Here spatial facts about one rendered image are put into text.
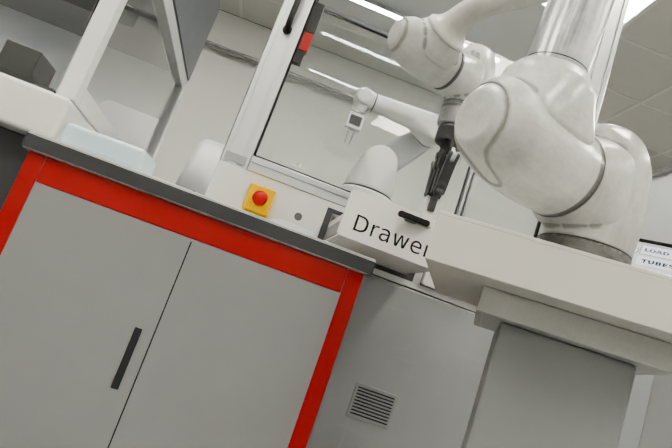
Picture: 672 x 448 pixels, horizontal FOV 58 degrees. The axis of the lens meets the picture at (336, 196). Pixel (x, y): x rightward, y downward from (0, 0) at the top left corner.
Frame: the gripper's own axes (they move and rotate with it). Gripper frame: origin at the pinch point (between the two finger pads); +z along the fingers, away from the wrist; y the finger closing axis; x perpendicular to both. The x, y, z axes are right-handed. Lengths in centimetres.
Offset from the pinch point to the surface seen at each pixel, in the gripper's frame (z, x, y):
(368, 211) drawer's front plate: 4.5, 12.6, 1.2
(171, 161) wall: -50, 114, 363
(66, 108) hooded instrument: 5, 83, 10
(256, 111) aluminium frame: -18, 46, 35
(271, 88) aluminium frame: -26, 44, 35
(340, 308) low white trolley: 27.5, 16.2, -24.0
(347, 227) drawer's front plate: 9.5, 15.9, 1.2
